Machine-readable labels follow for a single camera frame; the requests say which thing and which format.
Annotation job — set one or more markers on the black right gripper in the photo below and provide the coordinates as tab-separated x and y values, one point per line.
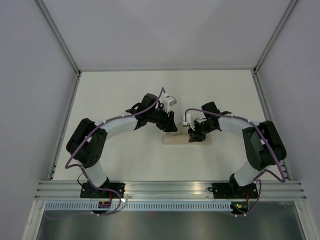
195	136

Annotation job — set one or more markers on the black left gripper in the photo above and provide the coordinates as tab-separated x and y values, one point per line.
168	124

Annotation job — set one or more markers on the beige cloth napkin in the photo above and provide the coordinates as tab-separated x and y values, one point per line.
182	139

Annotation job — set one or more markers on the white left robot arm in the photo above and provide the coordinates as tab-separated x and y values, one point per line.
87	142

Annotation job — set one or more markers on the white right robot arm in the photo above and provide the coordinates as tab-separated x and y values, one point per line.
264	148

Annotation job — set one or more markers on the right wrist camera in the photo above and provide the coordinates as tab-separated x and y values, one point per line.
186	120

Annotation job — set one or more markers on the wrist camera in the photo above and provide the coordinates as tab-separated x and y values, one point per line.
186	120
168	101

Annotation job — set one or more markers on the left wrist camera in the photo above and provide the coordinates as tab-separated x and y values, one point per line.
168	101

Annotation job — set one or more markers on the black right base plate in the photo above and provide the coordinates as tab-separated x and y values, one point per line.
223	190

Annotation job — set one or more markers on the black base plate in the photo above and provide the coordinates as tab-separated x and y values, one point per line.
115	190
223	190

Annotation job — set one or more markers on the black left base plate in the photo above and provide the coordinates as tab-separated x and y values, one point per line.
115	190

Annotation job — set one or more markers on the aluminium mounting rail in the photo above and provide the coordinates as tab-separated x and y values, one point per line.
272	191

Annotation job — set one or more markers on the white slotted cable duct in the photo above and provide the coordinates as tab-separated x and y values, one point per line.
222	206

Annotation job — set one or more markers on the right aluminium frame post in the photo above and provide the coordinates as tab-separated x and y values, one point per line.
275	34

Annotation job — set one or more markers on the aluminium frame post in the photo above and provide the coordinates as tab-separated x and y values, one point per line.
275	34
57	35

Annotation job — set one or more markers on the left aluminium frame post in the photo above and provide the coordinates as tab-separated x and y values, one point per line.
57	35

